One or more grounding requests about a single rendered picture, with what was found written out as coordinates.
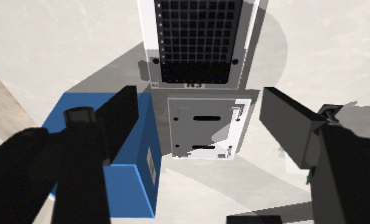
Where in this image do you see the blue bin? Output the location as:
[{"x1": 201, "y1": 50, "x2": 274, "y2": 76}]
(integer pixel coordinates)
[{"x1": 41, "y1": 93, "x2": 162, "y2": 218}]

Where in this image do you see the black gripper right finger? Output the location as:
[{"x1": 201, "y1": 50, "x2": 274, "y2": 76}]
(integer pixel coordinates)
[{"x1": 259, "y1": 87, "x2": 370, "y2": 224}]

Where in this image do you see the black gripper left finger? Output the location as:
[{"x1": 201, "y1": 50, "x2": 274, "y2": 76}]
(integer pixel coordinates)
[{"x1": 0, "y1": 85, "x2": 139, "y2": 224}]

